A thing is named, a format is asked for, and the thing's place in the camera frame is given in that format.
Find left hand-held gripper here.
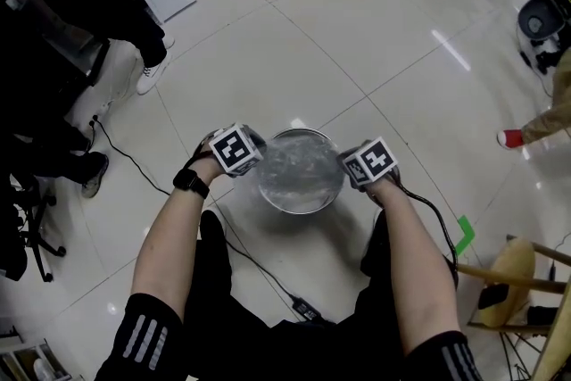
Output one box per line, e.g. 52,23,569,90
207,123,269,179

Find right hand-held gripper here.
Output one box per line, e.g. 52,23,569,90
336,136,401,194

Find clear plastic bag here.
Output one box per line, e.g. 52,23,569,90
256,128,347,215

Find silver metal trash bin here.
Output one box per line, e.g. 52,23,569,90
256,127,347,216

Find person's right forearm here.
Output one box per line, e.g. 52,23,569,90
368,173,460,356

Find person's left forearm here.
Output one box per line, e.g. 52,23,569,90
131,180,224,322

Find person's left hand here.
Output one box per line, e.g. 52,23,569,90
190,149,232,189

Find black wrist watch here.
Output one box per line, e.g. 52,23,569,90
172,167,211,200

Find person's right shoe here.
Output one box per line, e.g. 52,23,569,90
359,209,390,278

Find green floor tape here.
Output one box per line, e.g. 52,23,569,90
453,214,476,256

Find person's black shorts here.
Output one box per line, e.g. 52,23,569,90
182,209,460,344

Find wooden stool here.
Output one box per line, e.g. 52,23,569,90
457,234,571,334

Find person's black striped shirt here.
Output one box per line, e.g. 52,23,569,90
93,292,485,381

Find black glass-door fridge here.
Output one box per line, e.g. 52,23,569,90
0,0,112,121

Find black office chair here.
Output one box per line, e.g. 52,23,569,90
0,173,68,284

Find gray mesh chair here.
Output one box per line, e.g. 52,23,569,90
517,0,566,44

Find wooden table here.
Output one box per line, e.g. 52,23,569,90
530,253,571,381

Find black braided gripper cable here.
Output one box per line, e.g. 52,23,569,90
392,176,460,271

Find black power adapter with cable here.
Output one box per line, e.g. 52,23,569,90
91,115,340,325

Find wire shelf rack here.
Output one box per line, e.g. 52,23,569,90
0,336,72,381

